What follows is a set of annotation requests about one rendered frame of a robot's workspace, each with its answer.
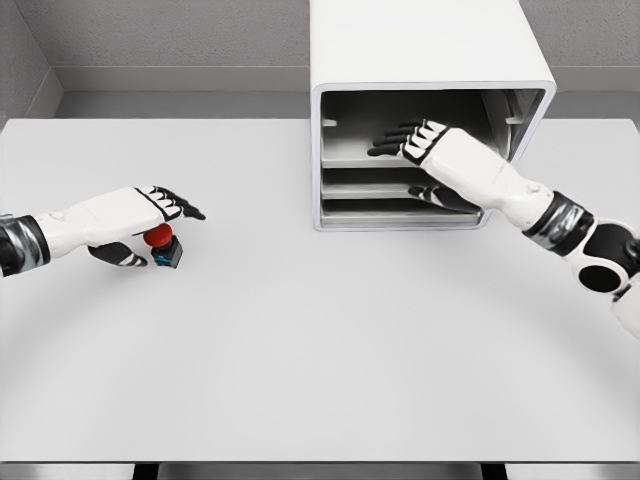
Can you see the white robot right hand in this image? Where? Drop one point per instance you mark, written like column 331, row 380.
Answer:
column 457, row 157

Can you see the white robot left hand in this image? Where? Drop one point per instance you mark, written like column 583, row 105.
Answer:
column 117, row 210

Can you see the red button black load switch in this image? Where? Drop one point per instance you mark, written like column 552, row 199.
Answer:
column 165, row 247

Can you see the grey cabinet drawer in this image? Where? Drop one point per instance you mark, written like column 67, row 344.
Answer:
column 390, row 215
column 350, row 150
column 365, row 189

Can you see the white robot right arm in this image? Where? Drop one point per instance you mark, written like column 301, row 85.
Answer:
column 560, row 215

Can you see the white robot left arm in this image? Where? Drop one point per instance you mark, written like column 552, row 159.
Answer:
column 30, row 237

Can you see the white multi-storey storage cabinet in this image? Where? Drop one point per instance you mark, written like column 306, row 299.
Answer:
column 425, row 45

